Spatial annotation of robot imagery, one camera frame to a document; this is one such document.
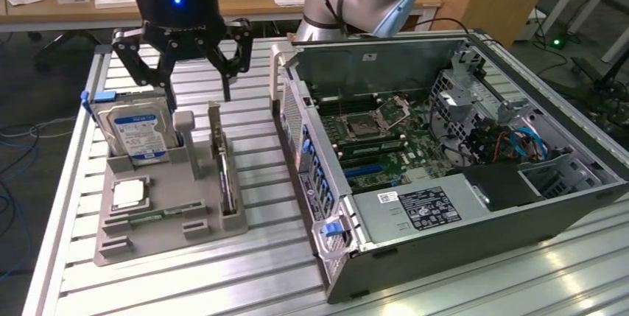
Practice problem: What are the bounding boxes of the gray power supply unit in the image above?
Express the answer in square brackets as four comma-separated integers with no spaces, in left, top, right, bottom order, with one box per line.
[351,174,493,244]

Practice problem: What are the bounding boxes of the GPU card with metal bracket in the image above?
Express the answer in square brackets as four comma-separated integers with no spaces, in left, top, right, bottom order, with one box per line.
[207,100,237,218]

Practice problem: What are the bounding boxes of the black equipment stand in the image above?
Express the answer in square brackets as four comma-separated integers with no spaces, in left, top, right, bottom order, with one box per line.
[571,56,629,126]

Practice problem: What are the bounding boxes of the metal CPU socket cover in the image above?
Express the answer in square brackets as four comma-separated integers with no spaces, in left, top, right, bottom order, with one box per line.
[375,96,412,124]

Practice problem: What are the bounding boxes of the metal disk bay cage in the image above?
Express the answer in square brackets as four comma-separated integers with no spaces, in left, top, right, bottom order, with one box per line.
[426,69,498,130]

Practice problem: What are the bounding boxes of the gray plastic parts rack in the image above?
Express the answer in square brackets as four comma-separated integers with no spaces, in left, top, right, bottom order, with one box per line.
[92,109,250,267]

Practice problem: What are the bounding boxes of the open black PC case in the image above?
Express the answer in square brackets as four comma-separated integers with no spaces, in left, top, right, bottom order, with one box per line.
[270,28,629,304]

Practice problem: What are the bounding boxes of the orange wire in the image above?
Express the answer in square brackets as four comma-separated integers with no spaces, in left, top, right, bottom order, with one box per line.
[493,131,507,163]

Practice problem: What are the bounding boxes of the green motherboard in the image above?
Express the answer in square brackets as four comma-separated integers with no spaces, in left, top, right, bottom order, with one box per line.
[314,89,467,194]

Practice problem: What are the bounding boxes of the blue expansion slot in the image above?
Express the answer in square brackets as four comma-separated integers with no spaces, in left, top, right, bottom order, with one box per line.
[344,164,384,179]

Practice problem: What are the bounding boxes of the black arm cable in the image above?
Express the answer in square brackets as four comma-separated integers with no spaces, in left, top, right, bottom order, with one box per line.
[402,16,497,43]

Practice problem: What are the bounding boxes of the black device green light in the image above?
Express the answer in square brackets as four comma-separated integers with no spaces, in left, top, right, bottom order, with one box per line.
[543,34,571,52]

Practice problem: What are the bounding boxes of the silver CPU chip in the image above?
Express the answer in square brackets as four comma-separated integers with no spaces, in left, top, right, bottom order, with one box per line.
[111,181,148,211]

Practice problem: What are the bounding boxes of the green loose RAM stick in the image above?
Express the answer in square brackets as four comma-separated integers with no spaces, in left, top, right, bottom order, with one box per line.
[128,209,185,223]

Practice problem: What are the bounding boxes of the installed green RAM stick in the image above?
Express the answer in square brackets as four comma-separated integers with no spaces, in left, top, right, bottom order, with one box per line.
[338,141,402,158]

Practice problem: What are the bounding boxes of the hard disk with blue carrier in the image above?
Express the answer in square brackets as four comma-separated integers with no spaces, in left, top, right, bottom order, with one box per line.
[80,89,177,166]

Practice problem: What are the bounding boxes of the blue floor cable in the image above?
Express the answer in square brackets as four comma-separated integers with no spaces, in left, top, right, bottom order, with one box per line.
[0,179,41,278]

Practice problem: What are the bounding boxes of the CPU socket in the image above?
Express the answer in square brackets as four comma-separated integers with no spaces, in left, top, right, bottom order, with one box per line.
[343,111,384,141]

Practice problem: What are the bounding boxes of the gray floor cable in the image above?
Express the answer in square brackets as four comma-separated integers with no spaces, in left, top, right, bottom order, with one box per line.
[0,112,76,141]

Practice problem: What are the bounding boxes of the blue SATA wire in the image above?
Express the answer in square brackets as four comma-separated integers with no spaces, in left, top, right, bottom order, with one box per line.
[509,127,549,163]

